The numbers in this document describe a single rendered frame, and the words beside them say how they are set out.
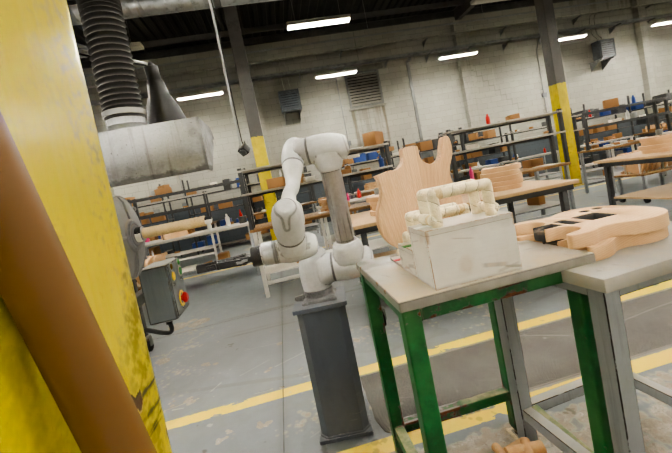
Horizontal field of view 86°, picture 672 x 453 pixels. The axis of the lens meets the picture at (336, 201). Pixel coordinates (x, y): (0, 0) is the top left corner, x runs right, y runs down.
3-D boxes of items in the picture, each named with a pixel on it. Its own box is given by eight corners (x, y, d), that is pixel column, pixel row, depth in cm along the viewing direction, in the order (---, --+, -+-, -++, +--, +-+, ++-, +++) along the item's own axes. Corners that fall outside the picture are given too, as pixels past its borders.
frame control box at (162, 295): (103, 359, 119) (85, 284, 118) (130, 334, 141) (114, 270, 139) (179, 340, 123) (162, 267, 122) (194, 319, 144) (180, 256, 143)
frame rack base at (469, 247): (436, 291, 102) (425, 231, 101) (416, 278, 117) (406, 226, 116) (523, 269, 105) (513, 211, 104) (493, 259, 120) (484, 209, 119)
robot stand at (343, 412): (321, 411, 209) (296, 294, 206) (367, 401, 210) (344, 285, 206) (320, 445, 182) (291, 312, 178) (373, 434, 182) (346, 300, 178)
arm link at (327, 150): (336, 273, 200) (375, 266, 198) (335, 287, 185) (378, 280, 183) (304, 135, 181) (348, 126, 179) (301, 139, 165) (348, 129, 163)
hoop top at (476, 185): (429, 201, 102) (427, 190, 102) (425, 201, 105) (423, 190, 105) (494, 187, 105) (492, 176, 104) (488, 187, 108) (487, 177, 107)
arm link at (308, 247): (277, 248, 143) (272, 227, 134) (315, 240, 146) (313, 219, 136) (281, 271, 136) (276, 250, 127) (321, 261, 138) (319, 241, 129)
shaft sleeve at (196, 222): (142, 238, 106) (140, 227, 106) (146, 238, 109) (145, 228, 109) (205, 225, 109) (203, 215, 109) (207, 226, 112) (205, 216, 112)
